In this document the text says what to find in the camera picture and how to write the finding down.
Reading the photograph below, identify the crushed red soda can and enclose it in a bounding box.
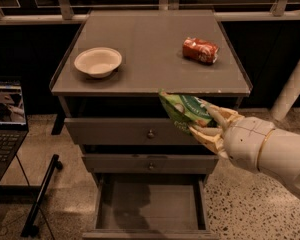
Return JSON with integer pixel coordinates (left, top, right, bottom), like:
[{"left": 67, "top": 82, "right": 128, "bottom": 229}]
[{"left": 182, "top": 37, "right": 219, "bottom": 65}]

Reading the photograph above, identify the top grey drawer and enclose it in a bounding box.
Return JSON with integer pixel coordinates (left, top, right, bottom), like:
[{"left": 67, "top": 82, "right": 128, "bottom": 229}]
[{"left": 65, "top": 118, "right": 199, "bottom": 145}]

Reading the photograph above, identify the black stand leg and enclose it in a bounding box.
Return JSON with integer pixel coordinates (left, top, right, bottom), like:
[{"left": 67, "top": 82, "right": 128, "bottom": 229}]
[{"left": 21, "top": 154, "right": 63, "bottom": 237}]

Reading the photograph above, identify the bottom grey open drawer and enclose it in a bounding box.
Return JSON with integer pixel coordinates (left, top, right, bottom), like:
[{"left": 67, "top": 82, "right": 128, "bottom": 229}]
[{"left": 82, "top": 175, "right": 219, "bottom": 240}]

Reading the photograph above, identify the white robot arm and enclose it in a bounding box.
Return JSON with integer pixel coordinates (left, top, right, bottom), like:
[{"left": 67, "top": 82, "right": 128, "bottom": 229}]
[{"left": 189, "top": 102, "right": 300, "bottom": 200}]

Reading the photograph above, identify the green rice chip bag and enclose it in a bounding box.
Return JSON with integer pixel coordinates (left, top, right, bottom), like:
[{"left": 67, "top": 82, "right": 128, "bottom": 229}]
[{"left": 159, "top": 91, "right": 217, "bottom": 134}]

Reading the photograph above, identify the metal window railing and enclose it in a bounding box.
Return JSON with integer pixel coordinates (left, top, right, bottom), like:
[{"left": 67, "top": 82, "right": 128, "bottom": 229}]
[{"left": 0, "top": 0, "right": 300, "bottom": 26}]

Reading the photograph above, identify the black laptop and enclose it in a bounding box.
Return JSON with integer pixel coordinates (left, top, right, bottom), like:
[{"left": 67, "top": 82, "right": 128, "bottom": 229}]
[{"left": 0, "top": 77, "right": 28, "bottom": 180}]

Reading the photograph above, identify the middle grey drawer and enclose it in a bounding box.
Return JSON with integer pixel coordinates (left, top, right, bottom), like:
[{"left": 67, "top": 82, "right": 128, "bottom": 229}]
[{"left": 82, "top": 154, "right": 218, "bottom": 174}]

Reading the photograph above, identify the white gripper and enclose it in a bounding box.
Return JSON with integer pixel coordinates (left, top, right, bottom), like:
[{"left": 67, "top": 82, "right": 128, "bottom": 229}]
[{"left": 189, "top": 103, "right": 276, "bottom": 173}]

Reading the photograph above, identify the white paper bowl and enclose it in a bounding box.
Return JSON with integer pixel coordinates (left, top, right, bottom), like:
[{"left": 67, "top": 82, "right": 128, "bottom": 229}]
[{"left": 74, "top": 47, "right": 122, "bottom": 78}]

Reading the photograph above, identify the grey drawer cabinet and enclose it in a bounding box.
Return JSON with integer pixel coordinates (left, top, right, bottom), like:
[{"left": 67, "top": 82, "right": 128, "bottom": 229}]
[{"left": 48, "top": 9, "right": 253, "bottom": 240}]

